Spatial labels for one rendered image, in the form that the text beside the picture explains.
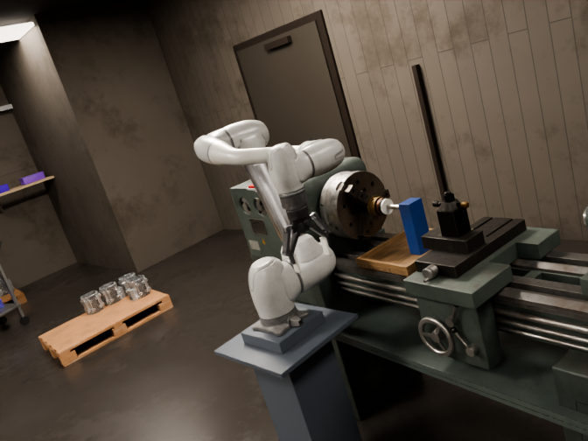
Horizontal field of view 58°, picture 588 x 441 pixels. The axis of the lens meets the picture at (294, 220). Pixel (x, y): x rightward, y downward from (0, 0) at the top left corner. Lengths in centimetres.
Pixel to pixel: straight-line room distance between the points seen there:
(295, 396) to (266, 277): 48
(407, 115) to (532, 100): 106
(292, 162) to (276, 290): 59
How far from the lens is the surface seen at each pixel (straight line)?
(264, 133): 227
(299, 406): 221
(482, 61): 427
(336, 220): 236
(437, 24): 440
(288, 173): 170
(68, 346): 499
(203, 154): 216
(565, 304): 180
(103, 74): 683
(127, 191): 674
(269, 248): 274
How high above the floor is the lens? 173
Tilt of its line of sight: 15 degrees down
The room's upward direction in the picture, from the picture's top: 17 degrees counter-clockwise
